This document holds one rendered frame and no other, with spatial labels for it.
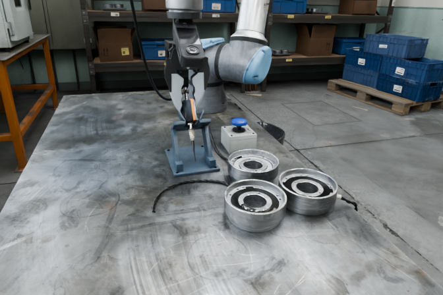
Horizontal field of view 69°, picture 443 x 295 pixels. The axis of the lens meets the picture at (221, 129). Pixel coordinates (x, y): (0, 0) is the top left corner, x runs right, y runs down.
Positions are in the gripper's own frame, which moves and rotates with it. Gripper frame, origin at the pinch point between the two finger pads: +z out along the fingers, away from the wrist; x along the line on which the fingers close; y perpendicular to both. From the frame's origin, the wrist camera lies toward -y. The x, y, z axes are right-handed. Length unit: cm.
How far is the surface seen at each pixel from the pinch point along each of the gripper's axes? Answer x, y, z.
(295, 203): -12.7, -26.8, 9.7
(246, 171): -7.5, -17.0, 8.1
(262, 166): -12.3, -14.4, 9.2
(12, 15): 76, 190, -9
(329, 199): -18.0, -28.8, 8.7
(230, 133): -10.6, 0.7, 7.7
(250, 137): -15.0, -1.5, 8.4
